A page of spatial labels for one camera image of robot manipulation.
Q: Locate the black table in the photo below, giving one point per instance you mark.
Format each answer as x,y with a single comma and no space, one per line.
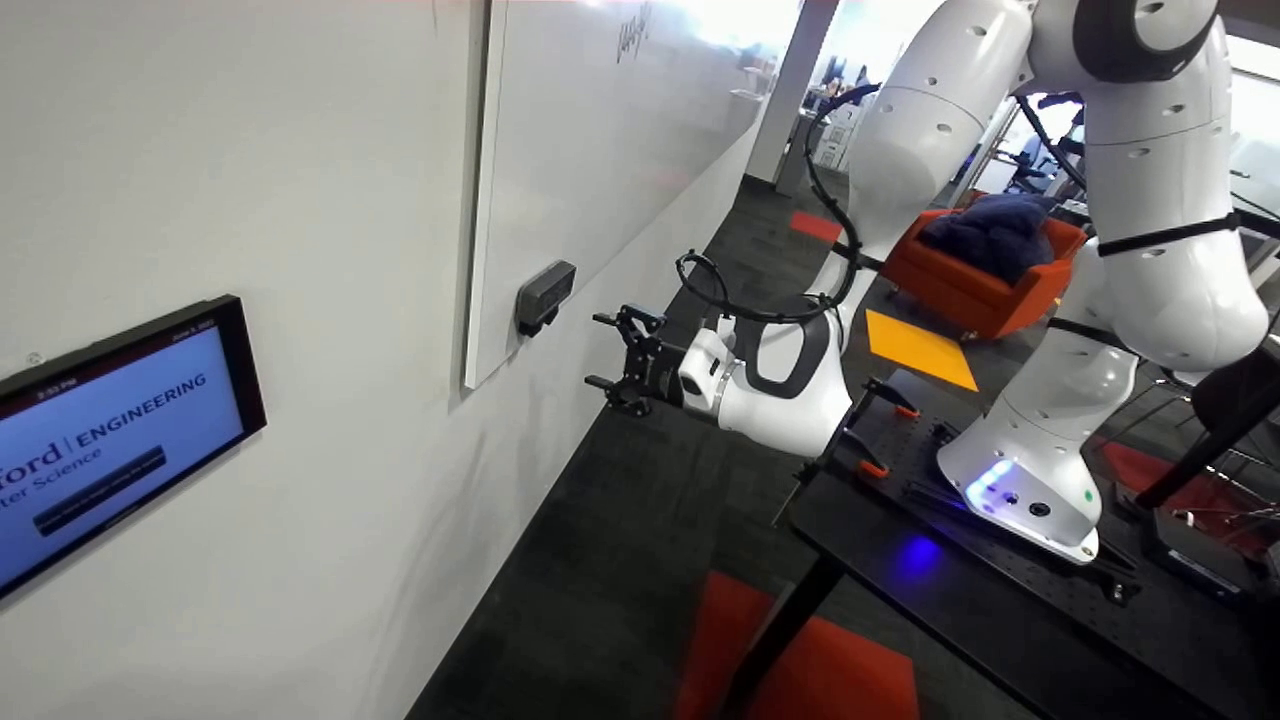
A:
1012,625

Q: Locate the wall tablet display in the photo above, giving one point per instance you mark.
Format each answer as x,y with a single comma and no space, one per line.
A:
107,441

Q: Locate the dark blue cushion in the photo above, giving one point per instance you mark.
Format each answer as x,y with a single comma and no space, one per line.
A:
994,232

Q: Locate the white pillar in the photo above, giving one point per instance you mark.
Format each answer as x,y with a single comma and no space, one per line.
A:
788,95

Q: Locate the large white whiteboard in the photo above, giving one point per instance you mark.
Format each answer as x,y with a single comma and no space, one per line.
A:
601,162

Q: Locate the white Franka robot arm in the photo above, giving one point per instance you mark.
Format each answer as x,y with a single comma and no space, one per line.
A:
1146,264

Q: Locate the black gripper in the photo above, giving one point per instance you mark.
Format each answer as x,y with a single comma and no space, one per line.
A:
660,366

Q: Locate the orange armchair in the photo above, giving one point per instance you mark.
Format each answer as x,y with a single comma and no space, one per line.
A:
966,294

